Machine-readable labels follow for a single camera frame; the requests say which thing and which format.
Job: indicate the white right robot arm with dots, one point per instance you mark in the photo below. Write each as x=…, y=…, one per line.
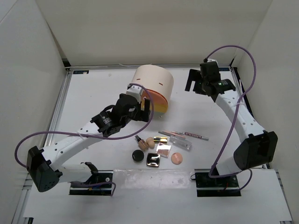
x=257, y=145

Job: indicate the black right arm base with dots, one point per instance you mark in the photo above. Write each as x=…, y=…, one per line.
x=215, y=187

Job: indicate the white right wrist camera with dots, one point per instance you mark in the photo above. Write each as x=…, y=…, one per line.
x=206, y=60

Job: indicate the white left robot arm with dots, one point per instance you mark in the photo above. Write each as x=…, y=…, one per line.
x=47, y=167

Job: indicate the foundation bottle with pump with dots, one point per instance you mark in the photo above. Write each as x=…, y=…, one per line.
x=143, y=145

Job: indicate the blue label sticker left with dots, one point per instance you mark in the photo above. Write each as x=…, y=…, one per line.
x=80, y=71

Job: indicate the square black gold compact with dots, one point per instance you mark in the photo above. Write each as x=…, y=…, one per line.
x=153, y=160

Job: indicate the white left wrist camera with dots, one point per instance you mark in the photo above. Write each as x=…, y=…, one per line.
x=135, y=91

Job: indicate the round pink powder puff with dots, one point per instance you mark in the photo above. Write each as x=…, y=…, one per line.
x=176, y=158

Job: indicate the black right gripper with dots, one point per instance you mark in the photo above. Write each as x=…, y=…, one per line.
x=195, y=75

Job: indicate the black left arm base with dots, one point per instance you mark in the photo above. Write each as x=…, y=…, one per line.
x=100, y=183

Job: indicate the round black compact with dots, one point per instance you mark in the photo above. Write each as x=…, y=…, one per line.
x=138, y=156

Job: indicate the black gold lipstick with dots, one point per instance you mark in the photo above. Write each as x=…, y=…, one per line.
x=160, y=139

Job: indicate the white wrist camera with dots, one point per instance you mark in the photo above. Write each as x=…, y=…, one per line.
x=206, y=60
x=135, y=91

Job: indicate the beige makeup sponge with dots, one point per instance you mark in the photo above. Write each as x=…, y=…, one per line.
x=150, y=142

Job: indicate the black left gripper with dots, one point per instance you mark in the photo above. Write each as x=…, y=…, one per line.
x=142, y=115

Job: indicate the yellow drawer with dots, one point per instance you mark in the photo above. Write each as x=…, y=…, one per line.
x=160, y=109

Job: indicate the orange drawer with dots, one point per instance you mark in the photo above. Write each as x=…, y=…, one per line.
x=157, y=98

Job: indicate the silver tube with red print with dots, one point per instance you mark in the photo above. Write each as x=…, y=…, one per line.
x=196, y=136

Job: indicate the cream drawer organizer shell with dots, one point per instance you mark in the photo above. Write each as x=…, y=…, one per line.
x=155, y=78

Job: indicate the pink eyeshadow palette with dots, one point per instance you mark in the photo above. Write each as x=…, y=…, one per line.
x=163, y=149

